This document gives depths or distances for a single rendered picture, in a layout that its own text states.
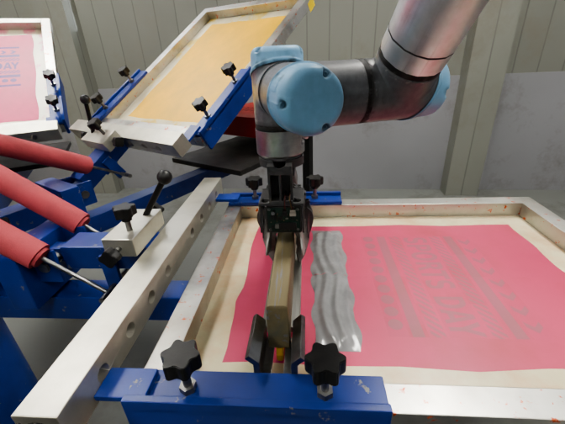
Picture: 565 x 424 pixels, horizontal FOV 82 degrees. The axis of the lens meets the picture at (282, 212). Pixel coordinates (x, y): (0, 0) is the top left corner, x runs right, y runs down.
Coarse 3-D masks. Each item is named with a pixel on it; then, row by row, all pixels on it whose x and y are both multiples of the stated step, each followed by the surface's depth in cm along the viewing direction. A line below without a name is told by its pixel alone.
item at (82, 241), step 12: (72, 240) 64; (84, 240) 64; (96, 240) 64; (72, 252) 62; (84, 252) 62; (96, 252) 62; (72, 264) 63; (84, 264) 63; (96, 264) 63; (120, 264) 62; (132, 264) 62
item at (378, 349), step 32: (256, 288) 62; (352, 288) 60; (512, 288) 58; (544, 288) 58; (544, 320) 51; (352, 352) 48; (384, 352) 47; (416, 352) 47; (448, 352) 47; (480, 352) 47; (512, 352) 46; (544, 352) 46
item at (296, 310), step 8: (296, 248) 66; (296, 256) 64; (296, 264) 61; (296, 272) 59; (296, 280) 57; (296, 288) 55; (296, 296) 53; (296, 304) 52; (264, 312) 50; (296, 312) 50
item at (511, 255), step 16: (256, 240) 78; (352, 240) 76; (480, 240) 73; (496, 240) 73; (512, 240) 73; (256, 256) 71; (304, 256) 71; (352, 256) 70; (496, 256) 67; (512, 256) 67; (528, 256) 67; (544, 256) 67; (256, 272) 66; (304, 272) 65; (352, 272) 65; (368, 272) 65; (512, 272) 62; (528, 272) 62; (544, 272) 62; (560, 272) 62
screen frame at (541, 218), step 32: (224, 224) 78; (544, 224) 74; (224, 256) 70; (192, 288) 57; (192, 320) 50; (160, 352) 45; (384, 384) 39; (416, 384) 39; (416, 416) 36; (448, 416) 36; (480, 416) 35; (512, 416) 35; (544, 416) 35
